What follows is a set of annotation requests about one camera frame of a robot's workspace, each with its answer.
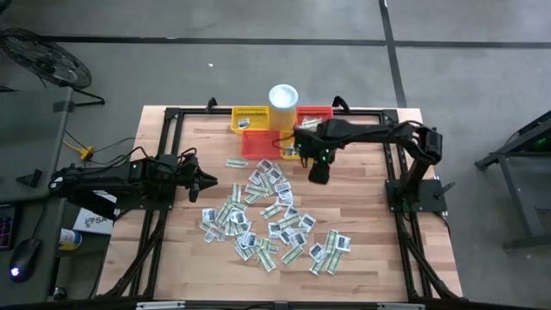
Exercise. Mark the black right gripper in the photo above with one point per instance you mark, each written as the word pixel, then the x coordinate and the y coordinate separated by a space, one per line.
pixel 327 142

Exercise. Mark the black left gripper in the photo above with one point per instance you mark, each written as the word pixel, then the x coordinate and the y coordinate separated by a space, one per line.
pixel 193 185

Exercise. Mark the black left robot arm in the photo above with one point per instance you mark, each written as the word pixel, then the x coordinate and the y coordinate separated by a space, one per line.
pixel 107 178

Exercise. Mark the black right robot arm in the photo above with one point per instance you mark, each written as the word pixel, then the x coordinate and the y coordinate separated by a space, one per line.
pixel 379 131

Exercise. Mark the yellow plastic basket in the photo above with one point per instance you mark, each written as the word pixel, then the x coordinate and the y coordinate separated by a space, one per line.
pixel 287 141
pixel 258 114

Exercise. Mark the orange plastic basket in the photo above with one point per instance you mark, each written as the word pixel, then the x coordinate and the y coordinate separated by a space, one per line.
pixel 301 111
pixel 260 144

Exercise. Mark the white cylindrical cup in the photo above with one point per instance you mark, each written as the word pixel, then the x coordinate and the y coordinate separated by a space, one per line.
pixel 283 101

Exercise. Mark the white printed cardboard box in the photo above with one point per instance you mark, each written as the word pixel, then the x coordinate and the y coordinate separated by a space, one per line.
pixel 92 221

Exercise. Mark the yellow power plug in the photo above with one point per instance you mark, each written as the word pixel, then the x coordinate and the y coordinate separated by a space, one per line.
pixel 87 153

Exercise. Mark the black floor tape strip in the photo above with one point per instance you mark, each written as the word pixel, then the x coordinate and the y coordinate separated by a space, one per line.
pixel 215 41
pixel 396 77

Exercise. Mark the black front beam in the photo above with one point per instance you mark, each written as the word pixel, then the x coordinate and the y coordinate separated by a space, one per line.
pixel 241 307

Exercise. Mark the white light strip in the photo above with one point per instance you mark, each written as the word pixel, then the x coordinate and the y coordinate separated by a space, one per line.
pixel 159 305

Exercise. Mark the white blue yellow can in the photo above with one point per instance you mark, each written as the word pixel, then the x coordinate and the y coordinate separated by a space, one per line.
pixel 69 239

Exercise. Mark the grey desk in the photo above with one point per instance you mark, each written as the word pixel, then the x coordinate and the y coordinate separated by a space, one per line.
pixel 47 224
pixel 26 138

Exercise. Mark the black caster wheel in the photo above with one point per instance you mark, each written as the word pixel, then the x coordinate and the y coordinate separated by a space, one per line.
pixel 60 294

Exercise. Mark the dark metal stand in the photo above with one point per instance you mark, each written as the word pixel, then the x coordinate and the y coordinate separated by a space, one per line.
pixel 514 189

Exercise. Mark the black computer mouse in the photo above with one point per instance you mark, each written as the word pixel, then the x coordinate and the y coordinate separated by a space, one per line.
pixel 25 258

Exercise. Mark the black floor fan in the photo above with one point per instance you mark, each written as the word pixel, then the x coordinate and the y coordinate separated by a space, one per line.
pixel 47 60

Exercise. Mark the black keyboard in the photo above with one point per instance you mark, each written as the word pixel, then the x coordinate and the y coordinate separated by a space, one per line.
pixel 6 226

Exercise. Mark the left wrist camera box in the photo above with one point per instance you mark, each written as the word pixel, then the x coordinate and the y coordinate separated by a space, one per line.
pixel 190 163

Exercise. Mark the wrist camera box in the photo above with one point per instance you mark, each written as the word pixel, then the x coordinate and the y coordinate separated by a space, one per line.
pixel 303 142
pixel 190 163

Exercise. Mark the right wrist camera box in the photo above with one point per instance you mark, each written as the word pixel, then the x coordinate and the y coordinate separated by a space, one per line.
pixel 303 142

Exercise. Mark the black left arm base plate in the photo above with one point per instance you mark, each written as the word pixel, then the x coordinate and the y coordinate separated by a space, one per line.
pixel 165 203

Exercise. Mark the black frame clamp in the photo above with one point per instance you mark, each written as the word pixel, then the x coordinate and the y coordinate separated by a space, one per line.
pixel 340 103
pixel 211 104

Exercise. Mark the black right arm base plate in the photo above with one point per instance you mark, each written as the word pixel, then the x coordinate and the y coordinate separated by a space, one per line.
pixel 432 199

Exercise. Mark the black wedge bracket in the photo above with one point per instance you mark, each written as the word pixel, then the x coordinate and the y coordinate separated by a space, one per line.
pixel 31 178

